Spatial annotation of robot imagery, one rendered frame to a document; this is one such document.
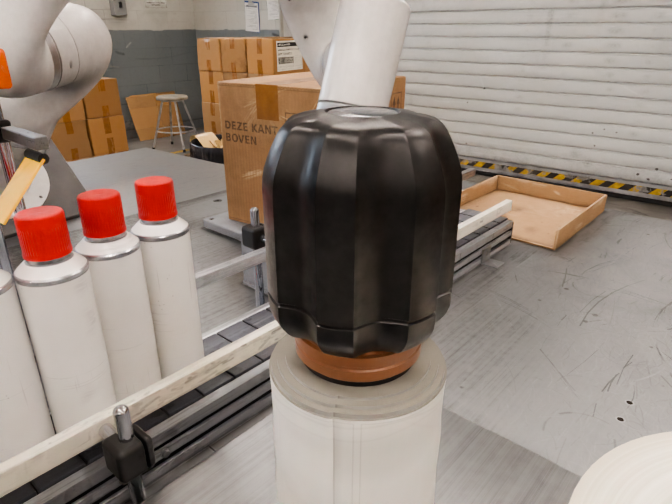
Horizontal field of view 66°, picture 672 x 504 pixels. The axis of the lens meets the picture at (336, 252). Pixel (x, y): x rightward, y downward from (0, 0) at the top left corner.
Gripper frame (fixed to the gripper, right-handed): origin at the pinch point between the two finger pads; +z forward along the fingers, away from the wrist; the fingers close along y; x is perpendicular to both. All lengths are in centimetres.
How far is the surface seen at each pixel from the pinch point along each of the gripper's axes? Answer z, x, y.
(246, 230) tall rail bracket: -1.0, -3.9, -9.7
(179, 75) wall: -93, 331, -562
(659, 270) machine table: -7, 54, 29
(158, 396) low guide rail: 12.1, -22.8, 4.5
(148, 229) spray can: -2.0, -24.1, 0.3
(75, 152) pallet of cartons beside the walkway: 11, 113, -321
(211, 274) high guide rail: 3.2, -13.2, -3.4
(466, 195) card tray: -13, 63, -13
